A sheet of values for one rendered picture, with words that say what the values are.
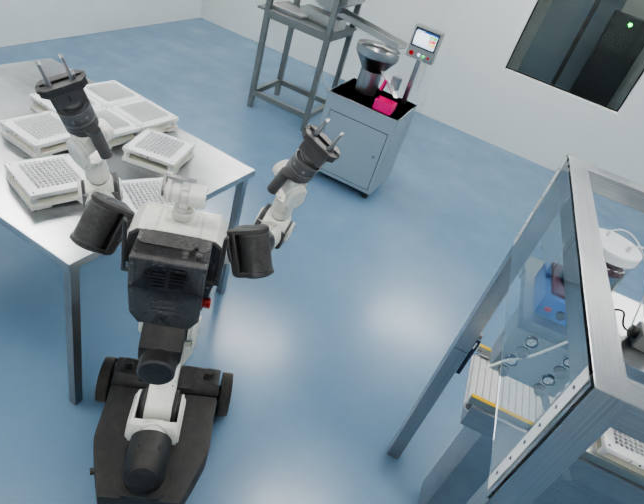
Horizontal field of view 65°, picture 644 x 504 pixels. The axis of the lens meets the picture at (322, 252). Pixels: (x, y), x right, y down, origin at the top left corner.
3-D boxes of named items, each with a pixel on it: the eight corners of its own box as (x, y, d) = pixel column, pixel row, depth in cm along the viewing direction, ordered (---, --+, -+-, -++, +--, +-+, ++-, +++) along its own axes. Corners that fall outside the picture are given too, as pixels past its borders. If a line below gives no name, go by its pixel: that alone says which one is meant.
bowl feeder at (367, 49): (338, 87, 420) (351, 41, 398) (354, 79, 448) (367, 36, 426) (391, 110, 410) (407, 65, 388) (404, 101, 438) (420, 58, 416)
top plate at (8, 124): (-1, 124, 220) (-2, 120, 218) (51, 114, 238) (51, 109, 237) (35, 149, 212) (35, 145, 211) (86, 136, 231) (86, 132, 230)
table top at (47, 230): (-181, 98, 215) (-184, 90, 213) (50, 63, 300) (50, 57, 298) (69, 272, 176) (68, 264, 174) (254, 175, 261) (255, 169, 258)
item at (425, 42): (388, 100, 429) (415, 23, 393) (391, 97, 437) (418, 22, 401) (412, 110, 424) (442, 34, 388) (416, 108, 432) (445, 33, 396)
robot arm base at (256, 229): (276, 269, 159) (273, 277, 148) (235, 273, 160) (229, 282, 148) (270, 222, 157) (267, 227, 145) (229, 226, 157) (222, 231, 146)
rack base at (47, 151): (0, 135, 223) (-1, 130, 221) (52, 123, 241) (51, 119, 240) (36, 160, 215) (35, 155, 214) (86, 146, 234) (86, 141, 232)
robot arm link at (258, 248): (277, 262, 161) (269, 271, 148) (249, 264, 162) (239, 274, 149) (273, 225, 159) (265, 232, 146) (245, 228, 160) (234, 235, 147)
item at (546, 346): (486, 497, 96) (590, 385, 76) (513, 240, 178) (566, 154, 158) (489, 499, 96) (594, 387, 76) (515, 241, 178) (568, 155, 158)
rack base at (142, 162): (121, 160, 232) (121, 155, 231) (147, 140, 252) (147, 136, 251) (172, 177, 232) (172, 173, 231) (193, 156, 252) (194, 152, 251)
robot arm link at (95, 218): (104, 238, 153) (104, 250, 141) (74, 225, 149) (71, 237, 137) (122, 204, 153) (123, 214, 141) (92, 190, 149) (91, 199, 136)
